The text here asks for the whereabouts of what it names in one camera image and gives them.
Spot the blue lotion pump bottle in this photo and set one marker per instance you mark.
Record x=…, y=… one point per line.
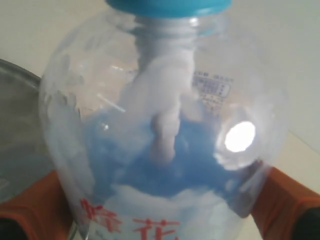
x=162, y=118

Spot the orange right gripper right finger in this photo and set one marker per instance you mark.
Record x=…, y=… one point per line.
x=286, y=209

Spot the round steel plate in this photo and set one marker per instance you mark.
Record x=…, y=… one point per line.
x=24, y=158

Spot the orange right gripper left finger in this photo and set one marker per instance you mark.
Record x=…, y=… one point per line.
x=41, y=212

